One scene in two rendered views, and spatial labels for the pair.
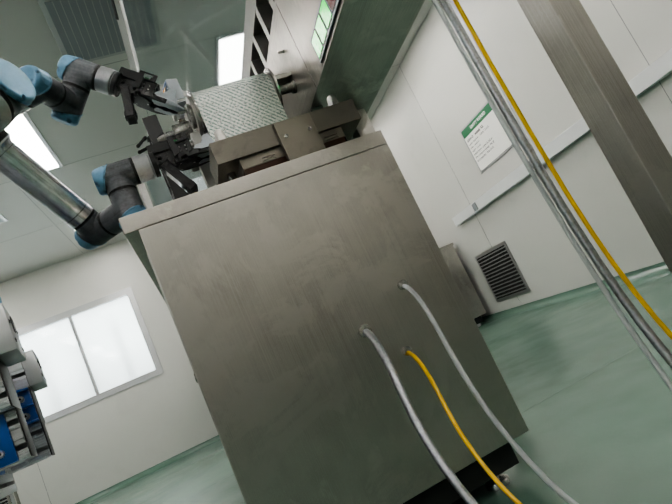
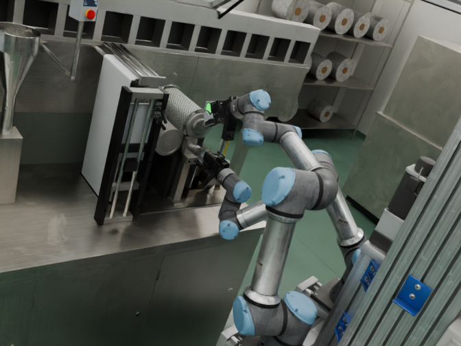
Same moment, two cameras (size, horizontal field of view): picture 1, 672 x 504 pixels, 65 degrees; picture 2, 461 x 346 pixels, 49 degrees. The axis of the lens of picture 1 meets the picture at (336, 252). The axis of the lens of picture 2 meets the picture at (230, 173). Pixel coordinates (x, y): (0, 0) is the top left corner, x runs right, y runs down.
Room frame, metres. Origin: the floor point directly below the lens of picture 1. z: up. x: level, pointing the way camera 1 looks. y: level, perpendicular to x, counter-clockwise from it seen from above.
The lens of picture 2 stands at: (2.23, 2.03, 2.02)
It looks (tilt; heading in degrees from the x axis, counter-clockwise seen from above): 25 degrees down; 242
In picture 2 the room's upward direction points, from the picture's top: 19 degrees clockwise
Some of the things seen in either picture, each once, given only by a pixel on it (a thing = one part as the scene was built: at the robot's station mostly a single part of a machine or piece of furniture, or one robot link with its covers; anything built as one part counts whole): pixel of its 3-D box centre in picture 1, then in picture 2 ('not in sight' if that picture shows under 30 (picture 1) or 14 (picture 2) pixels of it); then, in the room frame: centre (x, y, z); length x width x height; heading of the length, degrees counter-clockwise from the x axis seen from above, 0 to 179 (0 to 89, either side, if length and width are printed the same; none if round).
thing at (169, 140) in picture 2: not in sight; (155, 128); (1.64, 0.13, 1.17); 0.26 x 0.12 x 0.12; 107
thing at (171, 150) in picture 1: (172, 156); (216, 166); (1.40, 0.30, 1.12); 0.12 x 0.08 x 0.09; 107
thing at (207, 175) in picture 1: (207, 181); (184, 171); (1.51, 0.26, 1.05); 0.06 x 0.05 x 0.31; 107
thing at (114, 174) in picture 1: (116, 177); (237, 189); (1.35, 0.46, 1.11); 0.11 x 0.08 x 0.09; 107
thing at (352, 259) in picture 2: not in sight; (362, 268); (0.87, 0.78, 0.98); 0.13 x 0.12 x 0.14; 69
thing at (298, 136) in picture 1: (299, 138); not in sight; (1.28, -0.04, 0.96); 0.10 x 0.03 x 0.11; 107
